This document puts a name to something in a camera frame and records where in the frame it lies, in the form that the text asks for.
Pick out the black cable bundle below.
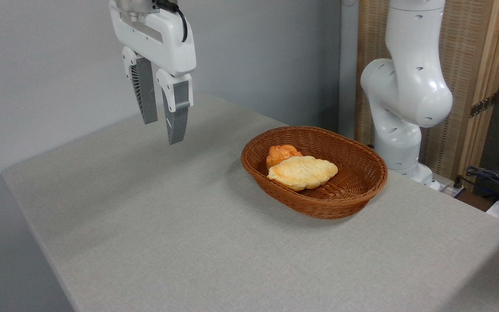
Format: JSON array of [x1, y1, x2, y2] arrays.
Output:
[[465, 166, 499, 205]]

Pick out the brown wicker basket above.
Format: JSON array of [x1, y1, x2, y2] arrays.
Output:
[[240, 126, 388, 220]]

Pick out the silver wrist flange adapter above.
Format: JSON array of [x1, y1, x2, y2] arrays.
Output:
[[117, 0, 160, 22]]

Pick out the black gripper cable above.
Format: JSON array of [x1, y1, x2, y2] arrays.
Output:
[[154, 0, 188, 43]]

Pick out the metal screen hinge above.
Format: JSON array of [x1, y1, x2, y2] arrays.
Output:
[[470, 93, 498, 118]]

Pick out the orange round bun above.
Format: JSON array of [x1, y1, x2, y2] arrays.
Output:
[[266, 145, 303, 169]]

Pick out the bamboo folding screen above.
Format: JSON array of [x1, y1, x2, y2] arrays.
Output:
[[356, 0, 499, 182]]

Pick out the pale bread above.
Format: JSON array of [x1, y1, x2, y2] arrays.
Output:
[[267, 156, 338, 192]]

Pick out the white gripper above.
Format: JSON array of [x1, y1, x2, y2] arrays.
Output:
[[109, 0, 197, 145]]

